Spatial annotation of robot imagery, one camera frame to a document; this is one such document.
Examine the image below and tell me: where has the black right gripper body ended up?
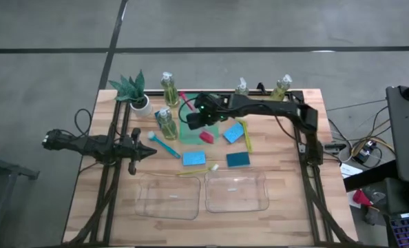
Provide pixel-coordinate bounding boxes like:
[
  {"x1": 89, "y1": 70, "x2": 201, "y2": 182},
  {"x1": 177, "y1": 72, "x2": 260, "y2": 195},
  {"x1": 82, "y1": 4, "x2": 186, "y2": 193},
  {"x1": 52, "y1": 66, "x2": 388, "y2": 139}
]
[{"x1": 194, "y1": 92, "x2": 233, "y2": 123}]

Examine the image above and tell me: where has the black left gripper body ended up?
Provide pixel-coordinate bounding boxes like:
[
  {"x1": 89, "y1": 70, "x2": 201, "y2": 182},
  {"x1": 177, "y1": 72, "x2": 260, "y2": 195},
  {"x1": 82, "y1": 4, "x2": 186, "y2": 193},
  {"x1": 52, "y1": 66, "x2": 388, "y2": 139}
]
[{"x1": 120, "y1": 127, "x2": 143, "y2": 175}]

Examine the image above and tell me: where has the blue dish brush white head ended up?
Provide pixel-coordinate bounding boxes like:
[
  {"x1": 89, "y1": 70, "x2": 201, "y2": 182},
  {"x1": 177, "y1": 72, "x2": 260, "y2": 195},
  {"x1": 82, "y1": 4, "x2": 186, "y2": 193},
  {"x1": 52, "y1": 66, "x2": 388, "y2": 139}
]
[{"x1": 147, "y1": 130, "x2": 182, "y2": 160}]

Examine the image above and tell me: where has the clear yellow-green soap bottle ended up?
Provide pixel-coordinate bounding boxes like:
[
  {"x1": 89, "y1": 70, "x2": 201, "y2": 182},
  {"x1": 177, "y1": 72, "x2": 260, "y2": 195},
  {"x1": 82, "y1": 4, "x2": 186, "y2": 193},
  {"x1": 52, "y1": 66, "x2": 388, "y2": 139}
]
[
  {"x1": 234, "y1": 76, "x2": 250, "y2": 96},
  {"x1": 157, "y1": 106, "x2": 179, "y2": 141},
  {"x1": 160, "y1": 71, "x2": 180, "y2": 108},
  {"x1": 270, "y1": 74, "x2": 293, "y2": 102}
]

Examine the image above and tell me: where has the blue kitchen sponge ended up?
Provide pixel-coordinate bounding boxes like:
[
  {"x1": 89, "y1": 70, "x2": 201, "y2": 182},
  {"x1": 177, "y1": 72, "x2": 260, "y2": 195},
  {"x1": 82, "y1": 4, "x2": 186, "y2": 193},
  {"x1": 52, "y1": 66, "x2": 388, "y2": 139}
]
[
  {"x1": 182, "y1": 150, "x2": 207, "y2": 167},
  {"x1": 225, "y1": 152, "x2": 252, "y2": 169},
  {"x1": 222, "y1": 121, "x2": 246, "y2": 145}
]

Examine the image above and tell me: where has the yellow brush with white head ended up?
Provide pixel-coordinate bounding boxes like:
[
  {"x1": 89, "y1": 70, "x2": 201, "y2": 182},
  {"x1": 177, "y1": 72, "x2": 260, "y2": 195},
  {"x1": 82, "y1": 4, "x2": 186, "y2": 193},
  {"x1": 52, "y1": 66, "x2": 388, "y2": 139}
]
[{"x1": 175, "y1": 163, "x2": 220, "y2": 177}]

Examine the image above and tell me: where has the yellow-green long brush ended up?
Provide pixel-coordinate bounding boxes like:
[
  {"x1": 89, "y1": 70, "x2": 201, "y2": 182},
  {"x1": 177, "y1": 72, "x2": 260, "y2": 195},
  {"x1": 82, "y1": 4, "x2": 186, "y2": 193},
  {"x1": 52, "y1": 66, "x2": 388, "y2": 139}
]
[{"x1": 235, "y1": 118, "x2": 254, "y2": 154}]

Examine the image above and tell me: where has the teal plastic sink caddy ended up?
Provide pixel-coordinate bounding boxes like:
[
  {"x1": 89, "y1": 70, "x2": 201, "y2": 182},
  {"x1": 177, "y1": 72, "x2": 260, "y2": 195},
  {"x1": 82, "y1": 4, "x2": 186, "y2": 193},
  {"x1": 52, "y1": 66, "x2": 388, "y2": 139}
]
[{"x1": 178, "y1": 92, "x2": 221, "y2": 145}]

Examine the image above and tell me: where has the green plant in white pot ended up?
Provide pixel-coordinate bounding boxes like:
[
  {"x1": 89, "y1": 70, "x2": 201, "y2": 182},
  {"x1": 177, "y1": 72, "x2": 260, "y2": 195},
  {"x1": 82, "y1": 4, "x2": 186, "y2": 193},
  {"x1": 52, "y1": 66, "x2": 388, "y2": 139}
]
[{"x1": 107, "y1": 70, "x2": 154, "y2": 118}]

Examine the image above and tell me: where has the clear plastic bin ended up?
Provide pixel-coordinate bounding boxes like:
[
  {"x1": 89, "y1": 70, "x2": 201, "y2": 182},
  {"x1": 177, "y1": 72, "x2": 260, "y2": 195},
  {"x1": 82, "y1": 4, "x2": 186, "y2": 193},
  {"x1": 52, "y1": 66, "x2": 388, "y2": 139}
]
[
  {"x1": 203, "y1": 167, "x2": 271, "y2": 214},
  {"x1": 134, "y1": 171, "x2": 202, "y2": 221}
]

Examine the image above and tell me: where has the dark metal cart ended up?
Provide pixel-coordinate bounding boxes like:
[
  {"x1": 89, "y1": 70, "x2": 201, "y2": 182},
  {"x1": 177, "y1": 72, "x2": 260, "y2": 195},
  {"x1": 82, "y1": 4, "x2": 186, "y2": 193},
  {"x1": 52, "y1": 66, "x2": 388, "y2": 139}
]
[{"x1": 0, "y1": 136, "x2": 41, "y2": 248}]

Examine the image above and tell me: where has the white paper sheet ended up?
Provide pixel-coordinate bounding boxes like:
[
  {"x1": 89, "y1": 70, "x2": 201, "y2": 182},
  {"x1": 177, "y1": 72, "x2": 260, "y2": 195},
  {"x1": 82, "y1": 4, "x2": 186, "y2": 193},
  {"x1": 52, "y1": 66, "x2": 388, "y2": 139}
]
[{"x1": 339, "y1": 162, "x2": 364, "y2": 179}]

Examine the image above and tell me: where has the small electronics box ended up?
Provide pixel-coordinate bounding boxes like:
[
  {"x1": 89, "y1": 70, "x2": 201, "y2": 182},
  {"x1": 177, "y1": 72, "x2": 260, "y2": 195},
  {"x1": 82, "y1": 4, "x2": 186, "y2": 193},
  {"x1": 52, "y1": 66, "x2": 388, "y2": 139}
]
[{"x1": 351, "y1": 139, "x2": 379, "y2": 165}]

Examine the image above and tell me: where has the small red object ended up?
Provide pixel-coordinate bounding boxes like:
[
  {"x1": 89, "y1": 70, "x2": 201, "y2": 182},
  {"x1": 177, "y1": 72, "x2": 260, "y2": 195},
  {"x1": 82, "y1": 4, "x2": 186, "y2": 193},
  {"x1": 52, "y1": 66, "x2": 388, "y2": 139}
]
[{"x1": 351, "y1": 188, "x2": 373, "y2": 207}]

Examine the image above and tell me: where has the grey cloth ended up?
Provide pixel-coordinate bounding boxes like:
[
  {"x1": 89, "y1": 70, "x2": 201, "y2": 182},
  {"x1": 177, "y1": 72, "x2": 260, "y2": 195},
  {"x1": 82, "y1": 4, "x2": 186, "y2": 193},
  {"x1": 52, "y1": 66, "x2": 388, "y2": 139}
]
[{"x1": 362, "y1": 191, "x2": 388, "y2": 227}]

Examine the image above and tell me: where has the black equipment stand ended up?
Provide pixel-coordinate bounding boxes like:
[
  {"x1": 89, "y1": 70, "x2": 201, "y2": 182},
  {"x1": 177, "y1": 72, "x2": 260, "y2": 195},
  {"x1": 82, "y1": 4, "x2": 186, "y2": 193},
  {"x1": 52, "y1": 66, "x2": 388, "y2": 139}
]
[{"x1": 385, "y1": 77, "x2": 409, "y2": 185}]

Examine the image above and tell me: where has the black aluminium rig frame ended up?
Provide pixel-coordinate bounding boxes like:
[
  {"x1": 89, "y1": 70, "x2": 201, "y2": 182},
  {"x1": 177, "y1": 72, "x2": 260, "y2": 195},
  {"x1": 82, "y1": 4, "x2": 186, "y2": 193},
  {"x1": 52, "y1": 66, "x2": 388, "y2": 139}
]
[{"x1": 61, "y1": 88, "x2": 360, "y2": 248}]

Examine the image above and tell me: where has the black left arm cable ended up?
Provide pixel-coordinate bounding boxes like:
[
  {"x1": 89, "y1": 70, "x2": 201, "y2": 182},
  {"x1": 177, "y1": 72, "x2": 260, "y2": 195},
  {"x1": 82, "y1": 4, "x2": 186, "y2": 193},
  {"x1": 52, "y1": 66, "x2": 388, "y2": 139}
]
[{"x1": 74, "y1": 108, "x2": 93, "y2": 137}]

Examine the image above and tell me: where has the thin black floor cable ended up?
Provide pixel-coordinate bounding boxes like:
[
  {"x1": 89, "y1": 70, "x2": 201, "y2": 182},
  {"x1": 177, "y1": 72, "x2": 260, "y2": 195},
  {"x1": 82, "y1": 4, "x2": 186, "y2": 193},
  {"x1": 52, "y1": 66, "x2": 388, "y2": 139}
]
[{"x1": 326, "y1": 99, "x2": 388, "y2": 113}]

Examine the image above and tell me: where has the yellow floor cable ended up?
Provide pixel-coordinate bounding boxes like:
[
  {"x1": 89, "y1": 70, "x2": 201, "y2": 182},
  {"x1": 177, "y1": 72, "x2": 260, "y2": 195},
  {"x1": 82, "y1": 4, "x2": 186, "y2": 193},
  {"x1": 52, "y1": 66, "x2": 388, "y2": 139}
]
[{"x1": 350, "y1": 136, "x2": 397, "y2": 156}]

